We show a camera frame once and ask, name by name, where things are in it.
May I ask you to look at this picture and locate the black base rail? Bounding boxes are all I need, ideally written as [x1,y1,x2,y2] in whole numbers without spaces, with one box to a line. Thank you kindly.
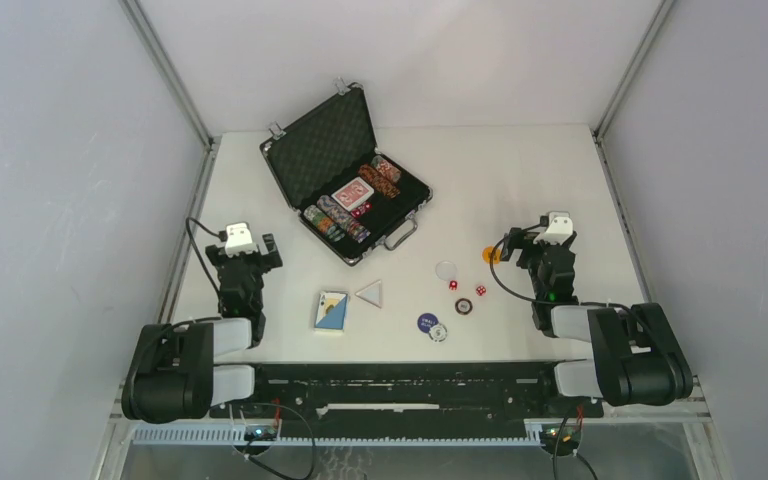
[209,361,579,441]

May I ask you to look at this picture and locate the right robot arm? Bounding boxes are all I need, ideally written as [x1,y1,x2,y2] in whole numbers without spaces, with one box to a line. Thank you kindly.
[492,218,693,416]

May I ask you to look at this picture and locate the white cable duct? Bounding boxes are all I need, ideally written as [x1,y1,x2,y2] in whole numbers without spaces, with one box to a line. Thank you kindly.
[130,423,544,447]

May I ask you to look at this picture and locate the red green chip stack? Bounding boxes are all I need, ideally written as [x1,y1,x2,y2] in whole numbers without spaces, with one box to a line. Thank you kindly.
[371,155,402,184]

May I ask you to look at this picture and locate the brown orange chip stack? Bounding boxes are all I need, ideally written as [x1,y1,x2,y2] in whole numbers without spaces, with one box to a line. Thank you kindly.
[358,164,400,199]

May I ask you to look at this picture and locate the white grey poker chip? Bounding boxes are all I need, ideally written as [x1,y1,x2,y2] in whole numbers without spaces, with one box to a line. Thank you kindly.
[428,323,448,343]

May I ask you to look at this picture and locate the clear round dealer button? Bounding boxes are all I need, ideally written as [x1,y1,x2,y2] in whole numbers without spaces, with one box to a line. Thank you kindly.
[434,261,458,282]

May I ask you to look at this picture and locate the blue small blind button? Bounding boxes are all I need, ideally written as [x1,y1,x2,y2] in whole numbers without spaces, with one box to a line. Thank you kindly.
[417,312,439,334]

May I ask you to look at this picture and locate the red playing card deck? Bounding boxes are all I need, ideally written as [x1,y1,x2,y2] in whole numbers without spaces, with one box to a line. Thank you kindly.
[331,177,375,211]

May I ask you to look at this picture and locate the blue grey chip stack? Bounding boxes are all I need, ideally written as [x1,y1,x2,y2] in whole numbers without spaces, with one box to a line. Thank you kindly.
[317,195,371,243]

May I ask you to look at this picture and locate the black aluminium poker case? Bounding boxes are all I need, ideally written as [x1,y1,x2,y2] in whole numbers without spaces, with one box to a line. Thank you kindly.
[259,79,433,266]

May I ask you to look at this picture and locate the blue white card box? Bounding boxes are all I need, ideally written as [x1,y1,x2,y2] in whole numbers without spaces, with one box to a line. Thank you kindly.
[313,290,349,333]

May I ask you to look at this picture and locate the orange big blind button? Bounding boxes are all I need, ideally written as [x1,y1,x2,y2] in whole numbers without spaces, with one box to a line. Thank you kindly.
[482,246,503,265]

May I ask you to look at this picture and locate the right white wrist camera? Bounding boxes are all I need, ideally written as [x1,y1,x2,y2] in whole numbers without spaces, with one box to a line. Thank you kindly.
[533,211,575,245]

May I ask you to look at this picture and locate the brown poker chip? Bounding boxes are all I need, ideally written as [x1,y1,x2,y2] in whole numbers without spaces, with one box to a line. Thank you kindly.
[455,298,474,315]

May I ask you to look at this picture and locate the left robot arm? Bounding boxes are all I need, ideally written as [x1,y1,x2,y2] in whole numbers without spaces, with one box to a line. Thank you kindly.
[121,233,283,424]

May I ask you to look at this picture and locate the red dice in case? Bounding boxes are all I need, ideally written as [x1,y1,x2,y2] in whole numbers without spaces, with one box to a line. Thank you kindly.
[349,202,372,218]

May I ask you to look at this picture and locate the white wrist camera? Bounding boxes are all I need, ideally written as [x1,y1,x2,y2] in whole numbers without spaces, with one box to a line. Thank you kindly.
[533,211,575,245]
[224,222,258,257]

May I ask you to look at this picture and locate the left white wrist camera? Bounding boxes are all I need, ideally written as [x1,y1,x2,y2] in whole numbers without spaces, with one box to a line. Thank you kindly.
[224,222,258,257]

